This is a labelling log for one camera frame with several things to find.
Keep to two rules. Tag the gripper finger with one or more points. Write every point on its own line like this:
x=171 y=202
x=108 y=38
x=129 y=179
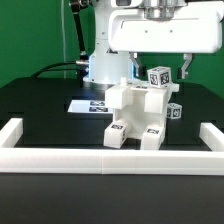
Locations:
x=139 y=68
x=183 y=71

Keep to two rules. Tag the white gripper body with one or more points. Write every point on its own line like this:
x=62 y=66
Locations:
x=166 y=26

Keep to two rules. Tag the white chair back frame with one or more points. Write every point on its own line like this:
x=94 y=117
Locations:
x=139 y=95

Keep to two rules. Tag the white chair seat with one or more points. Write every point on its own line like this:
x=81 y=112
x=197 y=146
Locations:
x=139 y=120

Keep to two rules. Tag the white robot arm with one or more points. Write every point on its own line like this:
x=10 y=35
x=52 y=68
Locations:
x=106 y=66

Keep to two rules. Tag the white U-shaped fence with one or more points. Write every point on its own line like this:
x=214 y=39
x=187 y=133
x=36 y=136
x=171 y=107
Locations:
x=83 y=161

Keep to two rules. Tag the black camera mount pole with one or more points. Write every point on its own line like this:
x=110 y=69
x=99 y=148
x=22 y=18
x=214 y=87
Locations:
x=76 y=6

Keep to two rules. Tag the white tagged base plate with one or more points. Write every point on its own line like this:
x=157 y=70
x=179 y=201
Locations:
x=89 y=106

